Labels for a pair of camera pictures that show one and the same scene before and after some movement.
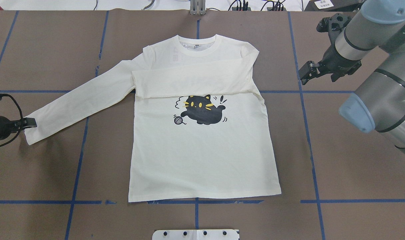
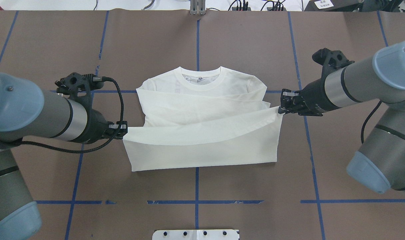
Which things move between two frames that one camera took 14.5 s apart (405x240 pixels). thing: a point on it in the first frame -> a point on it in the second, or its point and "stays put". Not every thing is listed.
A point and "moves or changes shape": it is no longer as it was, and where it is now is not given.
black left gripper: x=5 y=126 -> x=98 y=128
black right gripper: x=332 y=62 -> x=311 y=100
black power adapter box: x=333 y=5 stays put
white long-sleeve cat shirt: x=200 y=130 moves or changes shape
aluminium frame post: x=197 y=7 stays put
